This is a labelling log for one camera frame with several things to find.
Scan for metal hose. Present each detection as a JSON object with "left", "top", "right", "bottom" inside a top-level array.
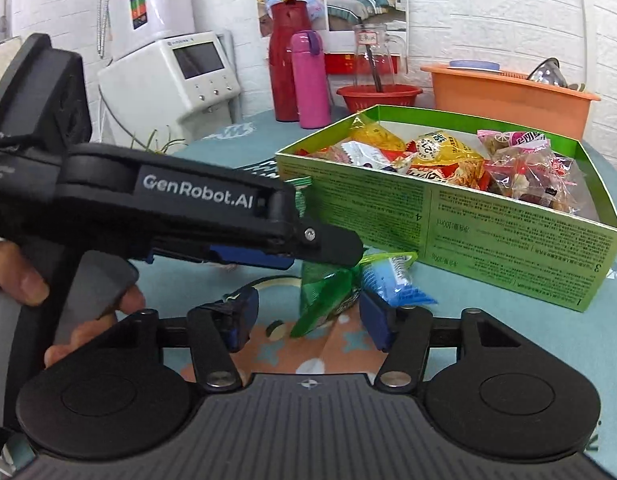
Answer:
[{"left": 96, "top": 0, "right": 114, "bottom": 68}]

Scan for dark long-handled utensil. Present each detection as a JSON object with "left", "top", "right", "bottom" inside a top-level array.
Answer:
[{"left": 366, "top": 45, "right": 387, "bottom": 93}]

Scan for plain yellow snack packet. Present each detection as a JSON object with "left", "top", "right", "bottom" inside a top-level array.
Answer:
[{"left": 349, "top": 114, "right": 408, "bottom": 153}]

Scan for jar with blue lid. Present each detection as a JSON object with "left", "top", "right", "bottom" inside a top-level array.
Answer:
[{"left": 449, "top": 60, "right": 502, "bottom": 72}]

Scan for teal tablecloth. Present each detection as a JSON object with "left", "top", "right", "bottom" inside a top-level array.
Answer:
[{"left": 0, "top": 110, "right": 617, "bottom": 480}]

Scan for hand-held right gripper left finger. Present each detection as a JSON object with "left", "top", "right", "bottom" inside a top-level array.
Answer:
[{"left": 96, "top": 290, "right": 262, "bottom": 393}]

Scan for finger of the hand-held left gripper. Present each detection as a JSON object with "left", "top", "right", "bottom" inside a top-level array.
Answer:
[{"left": 208, "top": 192, "right": 364, "bottom": 270}]

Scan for white wall conduit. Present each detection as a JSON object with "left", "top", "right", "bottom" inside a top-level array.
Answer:
[{"left": 575, "top": 0, "right": 597, "bottom": 96}]

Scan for person's left hand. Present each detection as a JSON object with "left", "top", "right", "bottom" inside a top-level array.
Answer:
[{"left": 0, "top": 240, "right": 146, "bottom": 368}]

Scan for clear packet of red sweets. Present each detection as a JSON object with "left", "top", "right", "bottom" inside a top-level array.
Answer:
[{"left": 486, "top": 150, "right": 588, "bottom": 217}]

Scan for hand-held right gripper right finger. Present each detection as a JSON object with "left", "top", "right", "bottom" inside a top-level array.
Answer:
[{"left": 359, "top": 287, "right": 524, "bottom": 393}]

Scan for clear glass pitcher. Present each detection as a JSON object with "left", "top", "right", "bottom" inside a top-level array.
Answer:
[{"left": 353, "top": 23, "right": 409, "bottom": 93}]

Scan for white appliance with screen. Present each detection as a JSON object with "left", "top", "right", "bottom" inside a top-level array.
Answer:
[{"left": 97, "top": 31, "right": 242, "bottom": 146}]

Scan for green cardboard box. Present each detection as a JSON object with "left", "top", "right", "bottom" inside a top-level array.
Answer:
[{"left": 274, "top": 105, "right": 617, "bottom": 313}]

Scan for yellow snack packet round mark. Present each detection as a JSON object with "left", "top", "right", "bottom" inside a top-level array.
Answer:
[{"left": 409, "top": 131, "right": 487, "bottom": 168}]

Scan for orange plastic basin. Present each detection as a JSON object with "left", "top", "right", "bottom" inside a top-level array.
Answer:
[{"left": 419, "top": 62, "right": 602, "bottom": 141}]

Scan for small red snack packet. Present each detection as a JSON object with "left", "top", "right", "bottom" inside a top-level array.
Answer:
[{"left": 293, "top": 145, "right": 349, "bottom": 163}]

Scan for white snack packet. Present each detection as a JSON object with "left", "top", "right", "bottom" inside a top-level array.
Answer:
[{"left": 339, "top": 140, "right": 404, "bottom": 171}]

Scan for green plant leaves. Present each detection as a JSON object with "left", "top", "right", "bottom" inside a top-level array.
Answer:
[{"left": 131, "top": 130, "right": 186, "bottom": 156}]

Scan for white wall water purifier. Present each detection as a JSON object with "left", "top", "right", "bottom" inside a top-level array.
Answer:
[{"left": 106, "top": 0, "right": 196, "bottom": 61}]

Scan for red thermos jug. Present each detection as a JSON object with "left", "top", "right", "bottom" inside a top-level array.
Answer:
[{"left": 267, "top": 0, "right": 314, "bottom": 123}]

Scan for blue snack packet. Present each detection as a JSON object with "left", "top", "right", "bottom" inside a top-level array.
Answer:
[{"left": 359, "top": 251, "right": 439, "bottom": 308}]

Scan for clear packet with pink label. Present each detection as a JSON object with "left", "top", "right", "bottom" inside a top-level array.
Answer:
[{"left": 477, "top": 129, "right": 550, "bottom": 162}]

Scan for red plastic basin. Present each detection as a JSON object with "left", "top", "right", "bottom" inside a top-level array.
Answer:
[{"left": 336, "top": 84, "right": 424, "bottom": 113}]

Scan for orange-red chips packet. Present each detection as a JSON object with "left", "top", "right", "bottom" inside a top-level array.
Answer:
[{"left": 406, "top": 157, "right": 489, "bottom": 192}]

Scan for green snack packet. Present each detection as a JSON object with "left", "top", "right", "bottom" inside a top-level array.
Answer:
[{"left": 288, "top": 176, "right": 369, "bottom": 339}]

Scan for pink bottle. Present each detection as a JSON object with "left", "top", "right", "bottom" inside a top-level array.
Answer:
[{"left": 291, "top": 30, "right": 332, "bottom": 130}]

